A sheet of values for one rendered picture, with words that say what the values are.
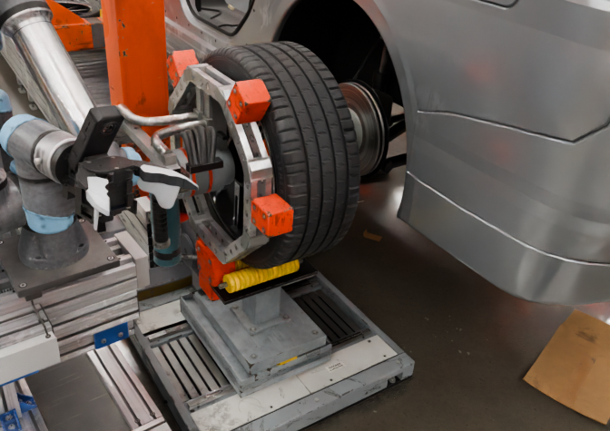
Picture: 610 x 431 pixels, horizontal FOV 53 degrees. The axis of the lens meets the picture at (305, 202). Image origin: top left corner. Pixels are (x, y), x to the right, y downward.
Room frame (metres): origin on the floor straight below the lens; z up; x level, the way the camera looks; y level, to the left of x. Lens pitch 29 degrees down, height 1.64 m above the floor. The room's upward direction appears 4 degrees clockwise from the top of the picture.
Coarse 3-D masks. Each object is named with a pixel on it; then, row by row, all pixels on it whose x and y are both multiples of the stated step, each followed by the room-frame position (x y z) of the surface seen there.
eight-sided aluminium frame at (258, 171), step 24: (192, 72) 1.62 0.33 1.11; (216, 72) 1.61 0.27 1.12; (192, 96) 1.73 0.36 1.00; (216, 96) 1.49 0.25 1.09; (240, 144) 1.39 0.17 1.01; (264, 168) 1.36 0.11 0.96; (264, 192) 1.37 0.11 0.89; (192, 216) 1.65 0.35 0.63; (216, 240) 1.53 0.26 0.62; (240, 240) 1.38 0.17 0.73; (264, 240) 1.37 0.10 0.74
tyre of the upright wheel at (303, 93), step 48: (240, 48) 1.65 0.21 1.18; (288, 48) 1.69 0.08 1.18; (288, 96) 1.48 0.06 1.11; (336, 96) 1.55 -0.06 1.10; (288, 144) 1.39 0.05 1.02; (336, 144) 1.46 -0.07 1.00; (288, 192) 1.35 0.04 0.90; (336, 192) 1.42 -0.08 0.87; (288, 240) 1.36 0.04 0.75; (336, 240) 1.49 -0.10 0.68
